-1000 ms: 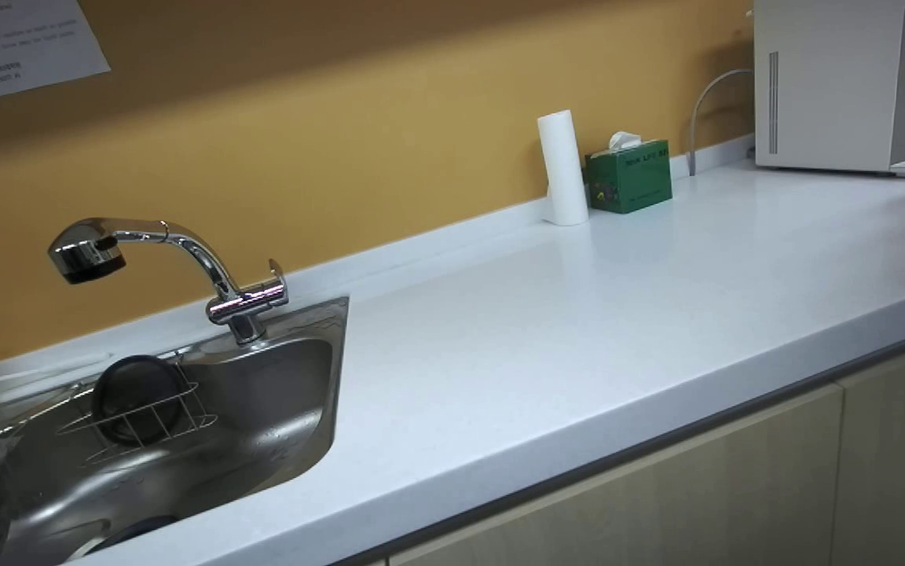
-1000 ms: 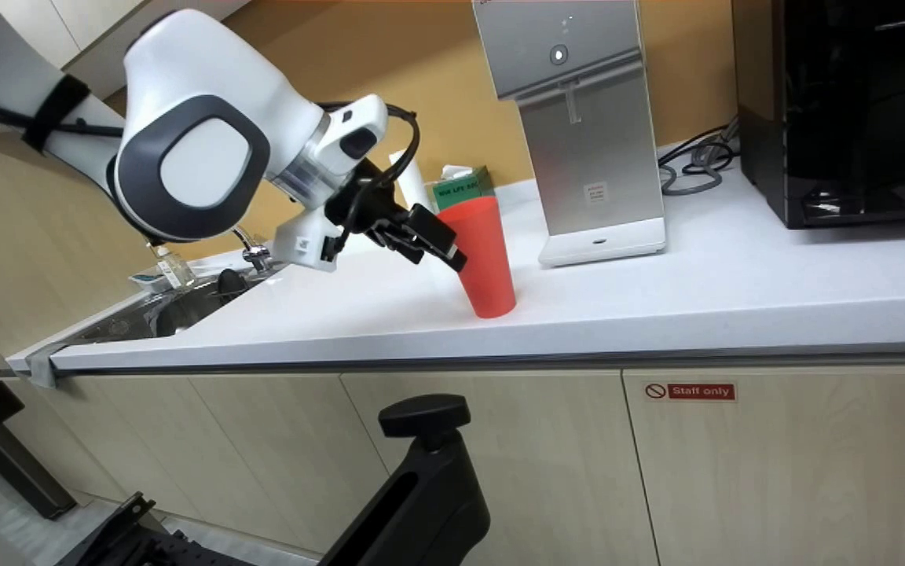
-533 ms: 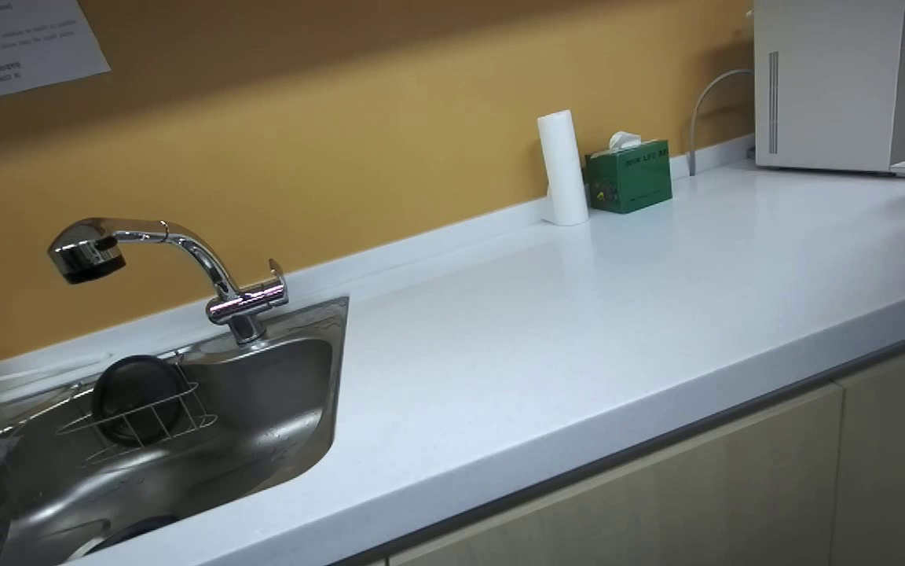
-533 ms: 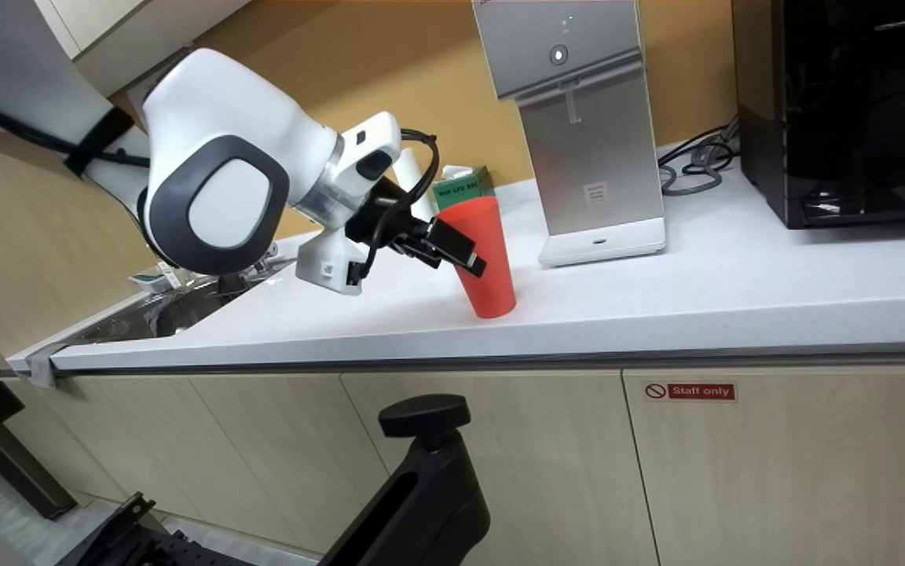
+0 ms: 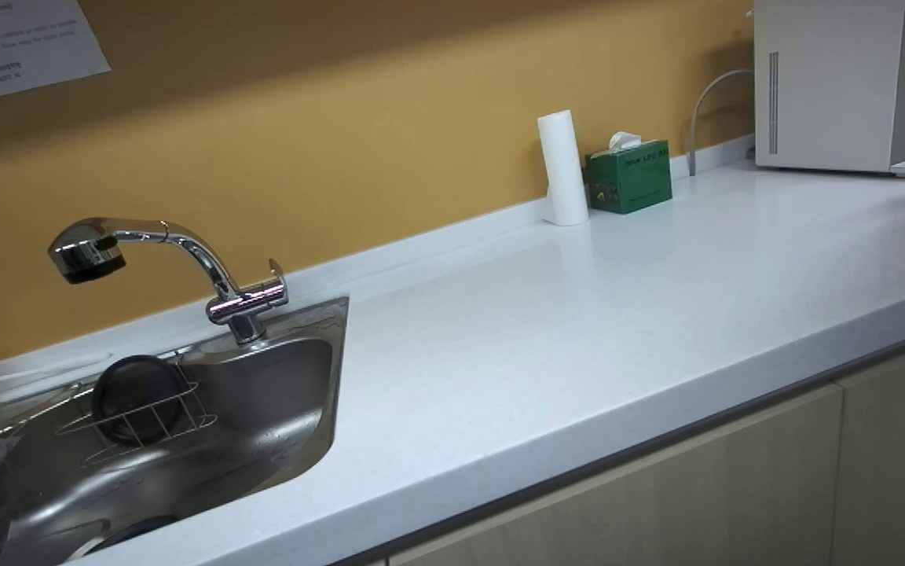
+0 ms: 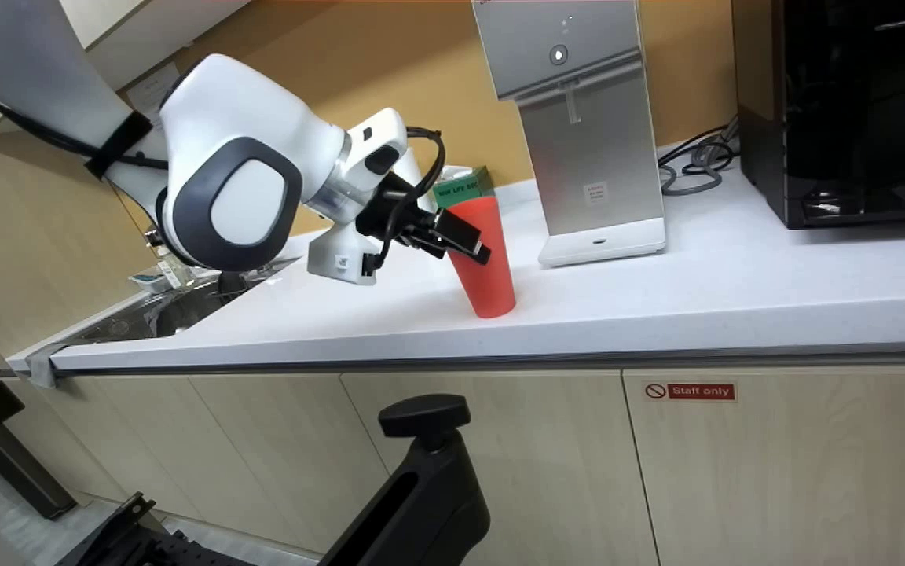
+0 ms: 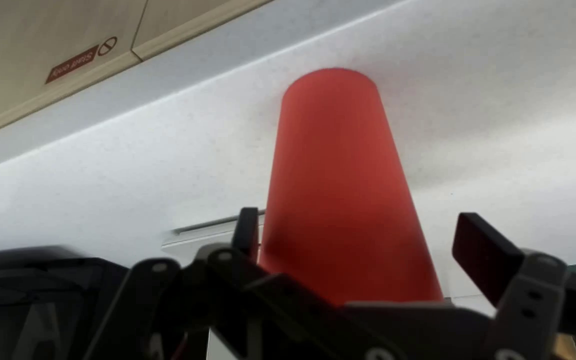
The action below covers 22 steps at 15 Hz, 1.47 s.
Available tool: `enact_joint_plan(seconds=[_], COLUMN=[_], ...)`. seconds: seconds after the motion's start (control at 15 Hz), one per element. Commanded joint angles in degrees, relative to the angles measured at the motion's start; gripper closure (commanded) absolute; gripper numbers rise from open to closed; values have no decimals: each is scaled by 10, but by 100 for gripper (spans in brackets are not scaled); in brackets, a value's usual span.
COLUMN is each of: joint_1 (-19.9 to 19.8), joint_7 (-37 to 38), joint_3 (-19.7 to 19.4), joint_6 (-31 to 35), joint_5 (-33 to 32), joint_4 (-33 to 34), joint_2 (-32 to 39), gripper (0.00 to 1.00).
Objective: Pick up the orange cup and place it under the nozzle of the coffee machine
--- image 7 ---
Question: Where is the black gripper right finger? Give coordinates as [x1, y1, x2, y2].
[451, 210, 576, 360]

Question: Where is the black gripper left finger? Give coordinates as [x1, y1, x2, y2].
[86, 205, 399, 360]

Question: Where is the orange plastic cup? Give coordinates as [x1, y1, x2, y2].
[257, 65, 444, 310]

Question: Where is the red warning sticker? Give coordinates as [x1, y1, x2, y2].
[43, 33, 120, 86]

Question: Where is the beige cabinet door with sticker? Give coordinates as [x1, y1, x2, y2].
[0, 0, 148, 144]

